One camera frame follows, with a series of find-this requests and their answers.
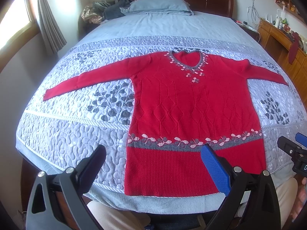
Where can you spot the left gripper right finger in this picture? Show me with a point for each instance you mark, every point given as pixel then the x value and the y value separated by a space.
pixel 262 209

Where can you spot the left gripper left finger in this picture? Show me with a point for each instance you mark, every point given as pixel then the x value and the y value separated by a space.
pixel 44 210

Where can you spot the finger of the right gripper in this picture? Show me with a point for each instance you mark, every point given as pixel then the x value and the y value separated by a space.
pixel 302 139

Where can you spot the red knit sweater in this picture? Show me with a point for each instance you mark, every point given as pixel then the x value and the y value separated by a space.
pixel 183 101

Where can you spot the pile of clothes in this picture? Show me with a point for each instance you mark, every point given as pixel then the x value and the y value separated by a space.
pixel 97 12

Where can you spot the right hand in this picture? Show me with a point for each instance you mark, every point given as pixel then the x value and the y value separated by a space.
pixel 300 199

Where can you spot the dark red hanging cloth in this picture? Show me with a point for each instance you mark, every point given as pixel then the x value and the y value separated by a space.
pixel 294 47

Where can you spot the wooden desk cabinet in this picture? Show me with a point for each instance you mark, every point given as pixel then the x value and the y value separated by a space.
pixel 277 45

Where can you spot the items on desk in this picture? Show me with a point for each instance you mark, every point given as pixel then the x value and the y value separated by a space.
pixel 280 20

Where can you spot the grey curtain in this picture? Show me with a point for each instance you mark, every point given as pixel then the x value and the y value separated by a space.
pixel 52 35

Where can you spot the window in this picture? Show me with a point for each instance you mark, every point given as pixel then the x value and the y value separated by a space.
pixel 18 26

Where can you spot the light blue pillow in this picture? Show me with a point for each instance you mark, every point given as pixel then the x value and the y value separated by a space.
pixel 173 7

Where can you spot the wooden wall shelf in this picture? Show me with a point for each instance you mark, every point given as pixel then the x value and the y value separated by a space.
pixel 290 8

